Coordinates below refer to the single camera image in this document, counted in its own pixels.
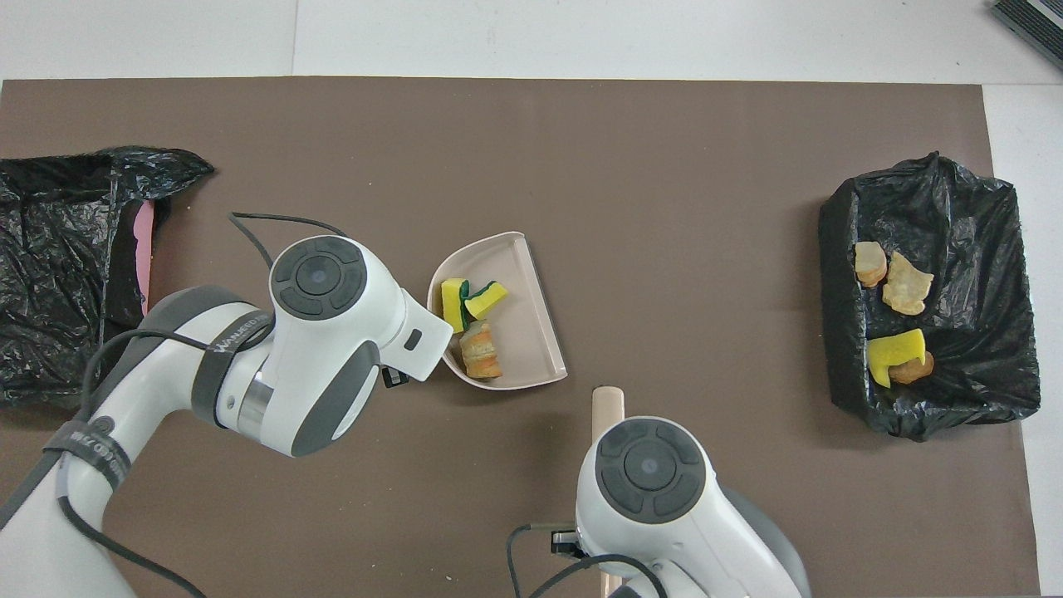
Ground striped orange bread piece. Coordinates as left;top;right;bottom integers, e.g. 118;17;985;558
458;320;504;380

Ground yellow green sponge piece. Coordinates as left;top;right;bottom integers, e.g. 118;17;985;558
463;281;509;321

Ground beige plastic dustpan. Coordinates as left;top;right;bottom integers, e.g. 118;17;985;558
427;231;569;390

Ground beige hand brush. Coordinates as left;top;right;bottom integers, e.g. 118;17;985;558
591;385;632;598

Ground notched yellow sponge piece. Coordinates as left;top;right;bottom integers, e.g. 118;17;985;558
867;329;927;389

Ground brown oval bread piece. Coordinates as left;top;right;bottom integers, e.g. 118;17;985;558
889;350;935;385

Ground rounded pale scrap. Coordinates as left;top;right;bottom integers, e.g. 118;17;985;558
854;241;888;289

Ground angular pale scrap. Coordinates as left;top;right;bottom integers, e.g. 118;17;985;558
882;252;935;316

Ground pink plastic bin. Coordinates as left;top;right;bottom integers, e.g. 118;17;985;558
134;199;158;318

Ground black plastic trash bag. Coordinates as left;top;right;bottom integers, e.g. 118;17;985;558
818;151;1041;443
0;147;215;409

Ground brown table mat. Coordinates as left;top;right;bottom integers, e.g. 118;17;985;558
0;77;1041;597

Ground grey ribbed device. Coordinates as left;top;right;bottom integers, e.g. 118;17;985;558
988;0;1063;71

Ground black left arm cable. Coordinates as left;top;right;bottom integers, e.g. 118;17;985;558
0;212;350;598

